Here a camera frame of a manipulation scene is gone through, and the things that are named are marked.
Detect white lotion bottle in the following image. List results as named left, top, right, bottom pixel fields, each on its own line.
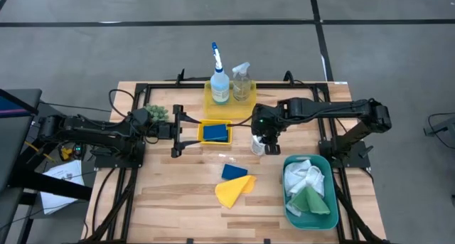
left=250, top=132, right=267, bottom=157

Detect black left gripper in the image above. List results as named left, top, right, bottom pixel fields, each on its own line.
left=156, top=104, right=203, bottom=159

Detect monitor with blue screen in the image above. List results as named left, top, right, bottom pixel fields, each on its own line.
left=0, top=88, right=40, bottom=119

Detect green cloth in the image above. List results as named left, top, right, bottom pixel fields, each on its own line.
left=290, top=185, right=331, bottom=216

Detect clear plastic spray bottle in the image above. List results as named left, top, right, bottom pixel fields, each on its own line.
left=232, top=61, right=252, bottom=102

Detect potted green succulent plant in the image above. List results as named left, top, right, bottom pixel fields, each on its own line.
left=144, top=104, right=170, bottom=123

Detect large translucent yellow bin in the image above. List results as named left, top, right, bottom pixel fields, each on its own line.
left=203, top=80, right=258, bottom=120

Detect teal plastic tub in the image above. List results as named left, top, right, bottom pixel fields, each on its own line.
left=282, top=154, right=339, bottom=231

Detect grey equipment base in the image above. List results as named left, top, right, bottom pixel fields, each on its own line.
left=422, top=112, right=455, bottom=145

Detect yellow connector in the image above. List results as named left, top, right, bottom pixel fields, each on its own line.
left=58, top=147, right=74, bottom=162

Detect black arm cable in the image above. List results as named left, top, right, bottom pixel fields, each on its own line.
left=108, top=89, right=139, bottom=120

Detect blue liquid spray bottle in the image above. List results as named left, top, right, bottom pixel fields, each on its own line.
left=209, top=41, right=231, bottom=105

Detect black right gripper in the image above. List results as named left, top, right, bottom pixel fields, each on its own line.
left=250, top=103, right=289, bottom=157

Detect yellow cloth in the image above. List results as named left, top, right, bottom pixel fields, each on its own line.
left=214, top=175, right=257, bottom=209

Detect black side desk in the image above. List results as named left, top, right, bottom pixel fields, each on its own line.
left=0, top=89, right=93, bottom=244

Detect small slotted yellow basket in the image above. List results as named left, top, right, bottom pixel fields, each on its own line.
left=196, top=118, right=233, bottom=146

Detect white paper sheets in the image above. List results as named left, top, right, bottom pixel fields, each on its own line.
left=39, top=159, right=85, bottom=216

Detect white cloth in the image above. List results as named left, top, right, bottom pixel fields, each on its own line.
left=283, top=159, right=326, bottom=216

